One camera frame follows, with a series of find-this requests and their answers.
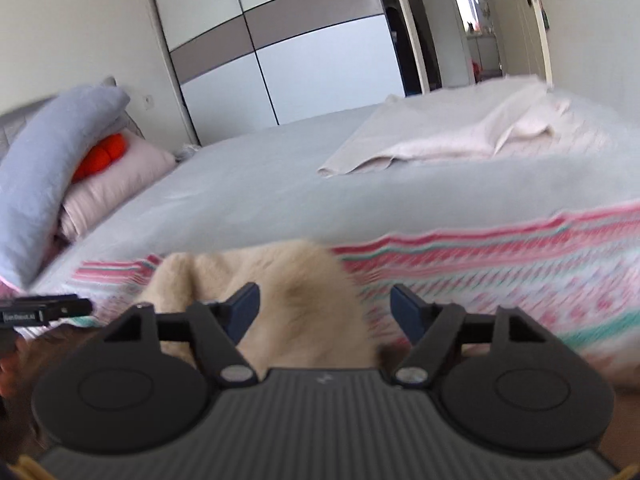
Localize brown cloth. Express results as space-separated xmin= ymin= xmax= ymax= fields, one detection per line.
xmin=0 ymin=239 xmax=401 ymax=466

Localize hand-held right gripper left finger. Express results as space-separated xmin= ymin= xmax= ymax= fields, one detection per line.
xmin=104 ymin=282 xmax=261 ymax=389

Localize bed with grey sheet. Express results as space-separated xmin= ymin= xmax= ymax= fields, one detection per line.
xmin=25 ymin=77 xmax=640 ymax=396

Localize cream room door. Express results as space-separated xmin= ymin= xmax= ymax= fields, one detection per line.
xmin=482 ymin=0 xmax=554 ymax=86

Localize pink green patterned knit blanket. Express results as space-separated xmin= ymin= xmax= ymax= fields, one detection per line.
xmin=70 ymin=200 xmax=640 ymax=392

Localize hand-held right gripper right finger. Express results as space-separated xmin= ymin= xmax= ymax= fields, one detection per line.
xmin=389 ymin=283 xmax=547 ymax=389

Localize orange plush toy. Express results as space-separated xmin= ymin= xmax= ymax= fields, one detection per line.
xmin=71 ymin=133 xmax=126 ymax=182

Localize pale pink pillow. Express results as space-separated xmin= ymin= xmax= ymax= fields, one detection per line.
xmin=57 ymin=127 xmax=177 ymax=241

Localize blue-grey pillow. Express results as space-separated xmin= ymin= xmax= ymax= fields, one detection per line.
xmin=0 ymin=85 xmax=132 ymax=291

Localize white grey sliding-door wardrobe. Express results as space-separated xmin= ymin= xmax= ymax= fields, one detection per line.
xmin=144 ymin=0 xmax=407 ymax=147

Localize cream blanket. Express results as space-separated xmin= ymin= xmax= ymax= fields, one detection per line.
xmin=317 ymin=78 xmax=574 ymax=179

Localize open closet shelves with clothes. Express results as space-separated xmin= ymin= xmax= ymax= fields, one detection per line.
xmin=376 ymin=0 xmax=427 ymax=97

